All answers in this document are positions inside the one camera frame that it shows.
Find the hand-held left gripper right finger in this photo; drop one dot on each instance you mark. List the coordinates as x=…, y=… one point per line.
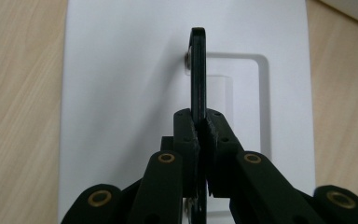
x=220, y=155

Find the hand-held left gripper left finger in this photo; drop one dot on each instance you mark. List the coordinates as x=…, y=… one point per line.
x=187, y=149

